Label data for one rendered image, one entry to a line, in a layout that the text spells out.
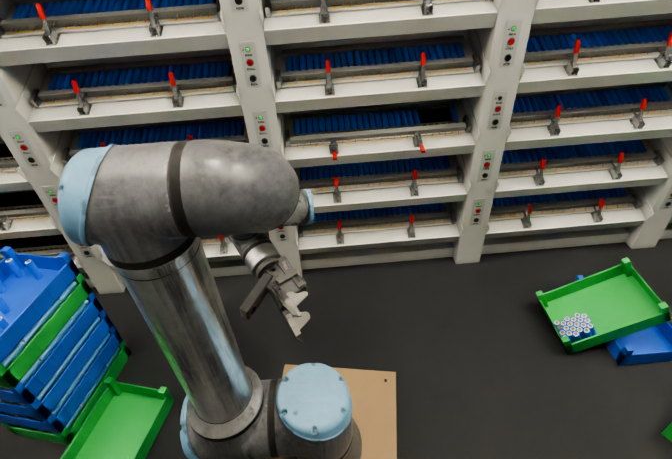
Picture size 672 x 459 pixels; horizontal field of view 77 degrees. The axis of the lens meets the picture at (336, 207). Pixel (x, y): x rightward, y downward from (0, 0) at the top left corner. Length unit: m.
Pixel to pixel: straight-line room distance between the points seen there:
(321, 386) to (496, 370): 0.71
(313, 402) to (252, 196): 0.53
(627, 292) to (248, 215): 1.38
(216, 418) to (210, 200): 0.51
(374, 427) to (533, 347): 0.63
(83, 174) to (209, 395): 0.45
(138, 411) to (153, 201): 1.10
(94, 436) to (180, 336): 0.91
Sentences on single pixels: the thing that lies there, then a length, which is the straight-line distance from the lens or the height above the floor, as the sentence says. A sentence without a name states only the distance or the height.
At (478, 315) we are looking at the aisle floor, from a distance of 1.59.
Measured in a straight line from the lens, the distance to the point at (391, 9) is 1.23.
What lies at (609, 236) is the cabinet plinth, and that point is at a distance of 2.00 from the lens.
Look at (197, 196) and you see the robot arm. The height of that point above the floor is 0.97.
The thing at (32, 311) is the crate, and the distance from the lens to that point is 1.30.
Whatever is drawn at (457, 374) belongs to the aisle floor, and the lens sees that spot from 1.45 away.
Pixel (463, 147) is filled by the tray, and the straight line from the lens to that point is 1.40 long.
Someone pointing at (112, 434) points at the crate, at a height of 0.00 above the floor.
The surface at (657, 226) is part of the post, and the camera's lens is 2.01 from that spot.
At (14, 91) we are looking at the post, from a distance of 1.48.
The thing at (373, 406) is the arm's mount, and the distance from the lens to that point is 1.20.
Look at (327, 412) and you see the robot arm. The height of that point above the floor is 0.42.
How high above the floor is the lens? 1.24
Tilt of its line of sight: 38 degrees down
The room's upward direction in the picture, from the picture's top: 4 degrees counter-clockwise
